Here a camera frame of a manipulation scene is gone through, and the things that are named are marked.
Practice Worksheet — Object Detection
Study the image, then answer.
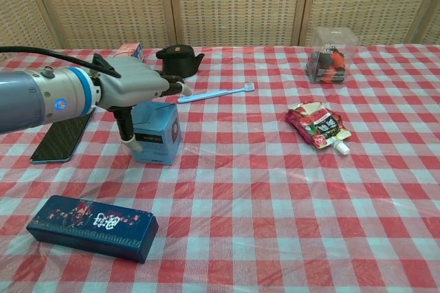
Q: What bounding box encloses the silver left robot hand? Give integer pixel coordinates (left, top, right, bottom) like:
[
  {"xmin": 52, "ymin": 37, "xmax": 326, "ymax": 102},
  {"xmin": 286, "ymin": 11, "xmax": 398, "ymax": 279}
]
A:
[{"xmin": 91, "ymin": 57, "xmax": 194, "ymax": 152}]

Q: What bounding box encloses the light blue small box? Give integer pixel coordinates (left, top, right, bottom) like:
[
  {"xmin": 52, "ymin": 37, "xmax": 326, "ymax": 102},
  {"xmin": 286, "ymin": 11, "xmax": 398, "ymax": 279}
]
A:
[{"xmin": 131, "ymin": 101, "xmax": 182, "ymax": 166}]

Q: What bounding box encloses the blue cookie package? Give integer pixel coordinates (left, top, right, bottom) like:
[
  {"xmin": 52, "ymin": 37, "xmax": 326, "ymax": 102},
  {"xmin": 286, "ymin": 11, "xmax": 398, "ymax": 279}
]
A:
[{"xmin": 115, "ymin": 42, "xmax": 144, "ymax": 62}]

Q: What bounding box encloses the dark blue long box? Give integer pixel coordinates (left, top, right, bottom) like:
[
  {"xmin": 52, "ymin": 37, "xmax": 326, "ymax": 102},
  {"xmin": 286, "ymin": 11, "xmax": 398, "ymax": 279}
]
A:
[{"xmin": 26, "ymin": 195, "xmax": 160, "ymax": 265}]

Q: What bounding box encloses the black teapot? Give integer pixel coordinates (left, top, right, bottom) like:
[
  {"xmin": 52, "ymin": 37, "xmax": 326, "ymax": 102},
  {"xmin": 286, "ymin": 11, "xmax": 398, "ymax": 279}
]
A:
[{"xmin": 155, "ymin": 44, "xmax": 206, "ymax": 80}]

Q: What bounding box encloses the light blue toothbrush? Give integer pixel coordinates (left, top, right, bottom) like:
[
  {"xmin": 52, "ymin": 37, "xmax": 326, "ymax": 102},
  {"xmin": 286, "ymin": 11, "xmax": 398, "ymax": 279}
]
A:
[{"xmin": 177, "ymin": 82, "xmax": 256, "ymax": 104}]

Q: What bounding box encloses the black smartphone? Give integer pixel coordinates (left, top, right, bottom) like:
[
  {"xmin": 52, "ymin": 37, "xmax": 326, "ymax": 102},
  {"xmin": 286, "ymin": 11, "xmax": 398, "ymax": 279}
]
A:
[{"xmin": 30, "ymin": 107, "xmax": 97, "ymax": 165}]

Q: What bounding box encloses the red white checked tablecloth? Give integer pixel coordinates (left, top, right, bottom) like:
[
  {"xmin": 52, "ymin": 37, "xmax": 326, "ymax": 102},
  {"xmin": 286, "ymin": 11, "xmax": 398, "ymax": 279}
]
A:
[{"xmin": 0, "ymin": 43, "xmax": 440, "ymax": 293}]

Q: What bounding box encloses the red drink pouch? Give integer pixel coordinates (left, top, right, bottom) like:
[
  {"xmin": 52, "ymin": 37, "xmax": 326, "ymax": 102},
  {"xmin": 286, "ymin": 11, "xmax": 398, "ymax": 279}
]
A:
[{"xmin": 285, "ymin": 100, "xmax": 351, "ymax": 155}]

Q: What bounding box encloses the clear plastic snack bag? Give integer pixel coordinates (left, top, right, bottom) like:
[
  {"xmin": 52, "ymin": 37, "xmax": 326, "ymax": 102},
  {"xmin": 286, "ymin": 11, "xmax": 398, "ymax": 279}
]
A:
[{"xmin": 305, "ymin": 27, "xmax": 357, "ymax": 85}]

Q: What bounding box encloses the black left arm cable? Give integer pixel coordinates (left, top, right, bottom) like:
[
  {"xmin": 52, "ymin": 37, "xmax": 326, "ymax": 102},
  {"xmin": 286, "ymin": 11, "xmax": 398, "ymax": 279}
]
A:
[{"xmin": 0, "ymin": 46, "xmax": 122, "ymax": 79}]

